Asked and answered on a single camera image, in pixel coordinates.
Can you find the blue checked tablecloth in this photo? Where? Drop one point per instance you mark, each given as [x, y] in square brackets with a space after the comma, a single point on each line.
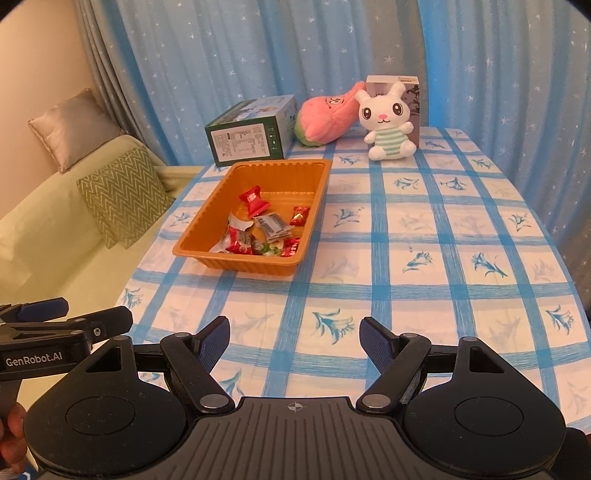
[415, 221]

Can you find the orange plastic tray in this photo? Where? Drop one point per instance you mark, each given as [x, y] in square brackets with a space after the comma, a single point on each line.
[286, 177]

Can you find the person's left hand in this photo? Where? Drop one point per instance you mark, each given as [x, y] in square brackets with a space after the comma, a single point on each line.
[11, 438]

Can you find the green cardboard box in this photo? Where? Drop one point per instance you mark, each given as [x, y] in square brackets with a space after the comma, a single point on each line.
[240, 143]

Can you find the small red candy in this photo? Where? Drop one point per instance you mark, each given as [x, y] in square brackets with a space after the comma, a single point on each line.
[299, 216]

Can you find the beige satin cushion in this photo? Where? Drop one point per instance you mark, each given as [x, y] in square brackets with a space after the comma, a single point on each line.
[74, 129]

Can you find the green and red candy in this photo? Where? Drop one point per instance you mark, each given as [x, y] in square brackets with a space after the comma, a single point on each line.
[270, 250]

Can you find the pink plush toy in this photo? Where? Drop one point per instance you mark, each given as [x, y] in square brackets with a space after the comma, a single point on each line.
[323, 120]

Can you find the white bunny plush toy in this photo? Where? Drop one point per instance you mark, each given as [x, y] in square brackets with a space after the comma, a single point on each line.
[383, 110]

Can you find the long white snack packet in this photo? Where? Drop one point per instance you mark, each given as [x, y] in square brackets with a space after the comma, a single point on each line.
[238, 237]

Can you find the dark red snack packet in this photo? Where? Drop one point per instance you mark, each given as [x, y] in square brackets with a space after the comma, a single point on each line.
[291, 248]

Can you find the large red bow-shaped candy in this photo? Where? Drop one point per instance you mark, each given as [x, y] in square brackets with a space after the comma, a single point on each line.
[253, 199]

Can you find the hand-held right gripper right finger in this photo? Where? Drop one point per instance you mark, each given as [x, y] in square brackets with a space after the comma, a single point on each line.
[376, 344]

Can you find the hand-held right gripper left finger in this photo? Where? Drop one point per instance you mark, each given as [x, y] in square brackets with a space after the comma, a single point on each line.
[213, 344]

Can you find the light green sofa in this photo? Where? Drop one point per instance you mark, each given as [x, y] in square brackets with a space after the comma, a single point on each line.
[46, 240]

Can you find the grey star curtain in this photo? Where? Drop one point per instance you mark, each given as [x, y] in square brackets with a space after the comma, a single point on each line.
[106, 69]

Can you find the grey translucent snack packet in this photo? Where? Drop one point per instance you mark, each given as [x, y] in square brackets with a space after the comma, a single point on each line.
[271, 226]

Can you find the grey cardboard box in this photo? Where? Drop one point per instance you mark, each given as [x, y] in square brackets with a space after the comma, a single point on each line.
[413, 97]

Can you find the blue star curtain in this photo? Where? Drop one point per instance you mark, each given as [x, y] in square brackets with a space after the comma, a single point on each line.
[254, 46]
[508, 92]

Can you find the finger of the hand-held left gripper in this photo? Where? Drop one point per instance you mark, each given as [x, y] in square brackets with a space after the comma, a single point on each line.
[44, 309]
[106, 321]

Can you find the green zigzag cushion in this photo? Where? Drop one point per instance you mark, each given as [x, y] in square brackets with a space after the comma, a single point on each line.
[124, 194]

